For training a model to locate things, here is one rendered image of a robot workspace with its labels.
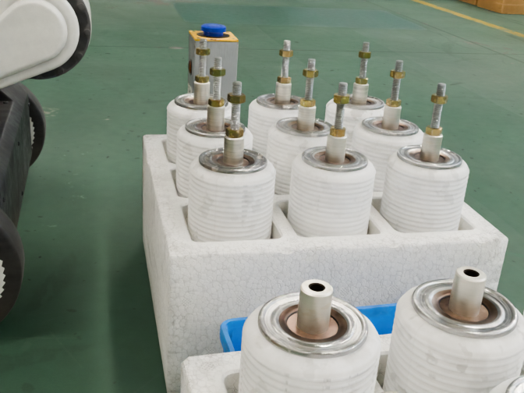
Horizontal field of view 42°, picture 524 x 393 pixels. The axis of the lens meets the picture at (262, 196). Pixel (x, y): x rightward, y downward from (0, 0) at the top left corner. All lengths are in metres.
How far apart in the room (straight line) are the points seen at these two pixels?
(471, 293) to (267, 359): 0.16
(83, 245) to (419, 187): 0.56
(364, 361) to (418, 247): 0.34
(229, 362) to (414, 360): 0.14
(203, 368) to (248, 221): 0.23
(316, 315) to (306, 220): 0.32
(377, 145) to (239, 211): 0.25
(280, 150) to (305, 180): 0.12
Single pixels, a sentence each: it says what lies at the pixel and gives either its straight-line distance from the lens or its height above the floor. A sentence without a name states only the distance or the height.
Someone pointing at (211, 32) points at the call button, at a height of 0.32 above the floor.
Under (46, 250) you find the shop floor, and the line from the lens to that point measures 1.11.
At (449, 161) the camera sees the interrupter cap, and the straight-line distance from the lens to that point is 0.82.
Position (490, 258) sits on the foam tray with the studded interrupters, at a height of 0.15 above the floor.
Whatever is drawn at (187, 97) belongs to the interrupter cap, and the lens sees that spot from 0.99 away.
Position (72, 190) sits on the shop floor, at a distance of 1.32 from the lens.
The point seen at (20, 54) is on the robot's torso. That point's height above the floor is 0.31.
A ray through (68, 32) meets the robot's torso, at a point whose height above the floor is 0.34.
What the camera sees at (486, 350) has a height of 0.25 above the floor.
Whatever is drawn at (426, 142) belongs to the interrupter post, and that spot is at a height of 0.27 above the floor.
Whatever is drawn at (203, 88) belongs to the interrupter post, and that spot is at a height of 0.27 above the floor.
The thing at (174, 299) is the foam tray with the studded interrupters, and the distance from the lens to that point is 0.73.
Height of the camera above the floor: 0.51
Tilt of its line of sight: 23 degrees down
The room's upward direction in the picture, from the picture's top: 4 degrees clockwise
